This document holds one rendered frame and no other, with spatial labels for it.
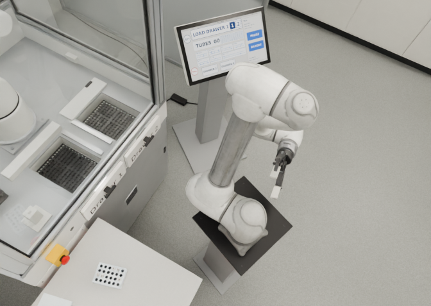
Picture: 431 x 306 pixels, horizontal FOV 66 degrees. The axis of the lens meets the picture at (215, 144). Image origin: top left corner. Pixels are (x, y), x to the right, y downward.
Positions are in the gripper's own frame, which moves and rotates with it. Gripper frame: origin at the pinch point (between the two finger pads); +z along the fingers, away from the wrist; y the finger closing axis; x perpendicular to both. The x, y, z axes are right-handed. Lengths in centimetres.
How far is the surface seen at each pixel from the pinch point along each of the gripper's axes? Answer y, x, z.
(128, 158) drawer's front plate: 5, -70, 6
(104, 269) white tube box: -18, -62, 50
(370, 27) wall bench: -47, 26, -258
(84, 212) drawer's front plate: 2, -74, 37
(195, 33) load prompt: 39, -56, -57
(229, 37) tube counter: 32, -43, -69
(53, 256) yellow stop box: -3, -76, 58
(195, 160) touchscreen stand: -72, -82, -64
